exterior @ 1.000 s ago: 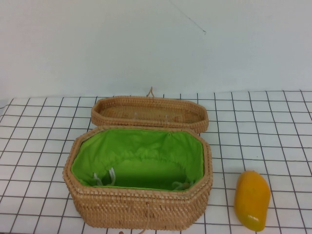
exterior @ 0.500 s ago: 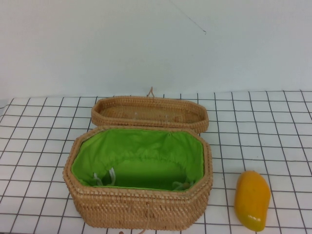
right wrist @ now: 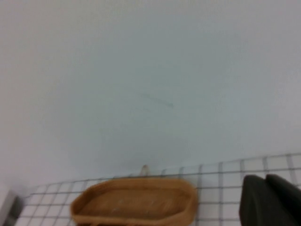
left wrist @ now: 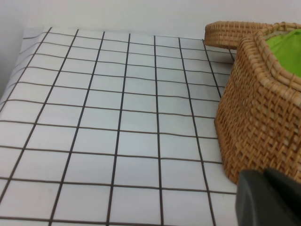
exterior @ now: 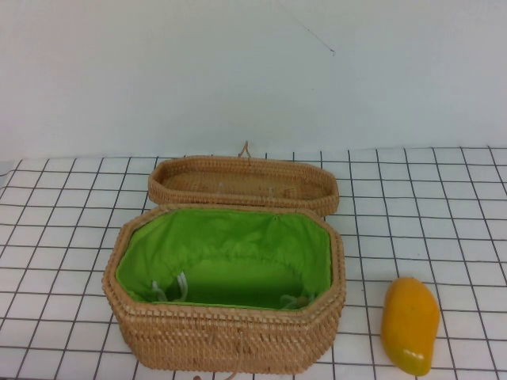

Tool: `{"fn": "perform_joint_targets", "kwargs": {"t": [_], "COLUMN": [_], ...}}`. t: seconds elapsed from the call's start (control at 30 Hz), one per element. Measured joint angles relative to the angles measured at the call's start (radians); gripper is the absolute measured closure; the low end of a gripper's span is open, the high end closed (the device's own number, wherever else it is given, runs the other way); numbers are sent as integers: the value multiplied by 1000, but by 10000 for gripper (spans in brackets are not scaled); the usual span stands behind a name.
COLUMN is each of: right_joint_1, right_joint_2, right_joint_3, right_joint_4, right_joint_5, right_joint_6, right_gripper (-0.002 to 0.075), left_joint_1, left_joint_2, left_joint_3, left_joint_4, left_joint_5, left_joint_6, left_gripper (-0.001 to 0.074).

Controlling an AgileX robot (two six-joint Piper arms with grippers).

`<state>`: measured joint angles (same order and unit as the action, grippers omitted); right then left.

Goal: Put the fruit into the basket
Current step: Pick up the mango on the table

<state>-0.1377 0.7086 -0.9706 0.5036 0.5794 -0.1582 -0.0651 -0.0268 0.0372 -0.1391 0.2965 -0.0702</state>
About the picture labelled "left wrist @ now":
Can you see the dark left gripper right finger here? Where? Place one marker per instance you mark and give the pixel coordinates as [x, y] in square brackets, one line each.
[285, 184]

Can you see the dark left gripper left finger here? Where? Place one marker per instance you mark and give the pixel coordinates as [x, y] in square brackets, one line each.
[254, 202]

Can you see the woven rattan basket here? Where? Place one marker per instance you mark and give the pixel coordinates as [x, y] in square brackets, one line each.
[256, 117]

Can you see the green fabric basket liner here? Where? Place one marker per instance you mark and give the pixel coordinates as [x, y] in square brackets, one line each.
[287, 51]

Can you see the woven rattan basket lid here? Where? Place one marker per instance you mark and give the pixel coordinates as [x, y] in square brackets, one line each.
[225, 35]

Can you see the white checked tablecloth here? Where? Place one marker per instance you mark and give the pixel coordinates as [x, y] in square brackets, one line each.
[98, 122]

